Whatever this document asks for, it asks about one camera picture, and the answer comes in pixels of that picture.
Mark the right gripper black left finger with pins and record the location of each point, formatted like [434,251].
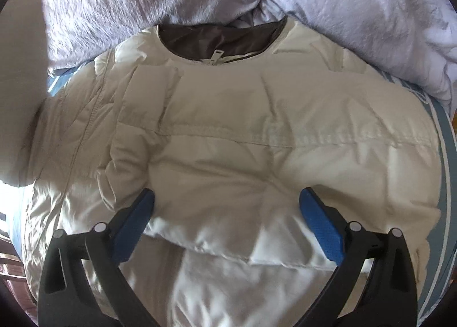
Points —
[65,296]

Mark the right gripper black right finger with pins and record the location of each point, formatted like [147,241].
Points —
[389,297]

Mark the cream puffer jacket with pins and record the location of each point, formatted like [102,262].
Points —
[232,155]

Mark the blue white striped bedsheet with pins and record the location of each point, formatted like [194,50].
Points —
[441,155]

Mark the lavender crinkled duvet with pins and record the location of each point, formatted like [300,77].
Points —
[414,40]

